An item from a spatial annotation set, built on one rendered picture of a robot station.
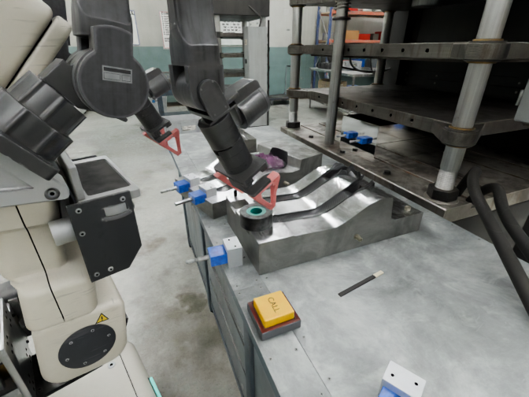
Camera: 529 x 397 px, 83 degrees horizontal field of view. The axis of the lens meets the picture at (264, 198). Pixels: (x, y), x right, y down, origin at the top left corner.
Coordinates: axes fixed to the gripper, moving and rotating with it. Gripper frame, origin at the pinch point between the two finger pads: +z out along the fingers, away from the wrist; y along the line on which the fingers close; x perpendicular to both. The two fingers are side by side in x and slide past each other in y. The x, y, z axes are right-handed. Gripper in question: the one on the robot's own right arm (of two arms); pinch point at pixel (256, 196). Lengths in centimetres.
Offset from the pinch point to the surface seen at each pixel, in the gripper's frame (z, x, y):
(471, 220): 65, -63, -19
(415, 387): 11.9, 8.0, -38.0
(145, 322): 83, 57, 80
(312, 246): 19.5, -4.4, -5.6
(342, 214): 19.2, -15.8, -5.7
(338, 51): 21, -99, 60
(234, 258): 13.7, 10.8, 4.3
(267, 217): 8.3, -0.5, 1.6
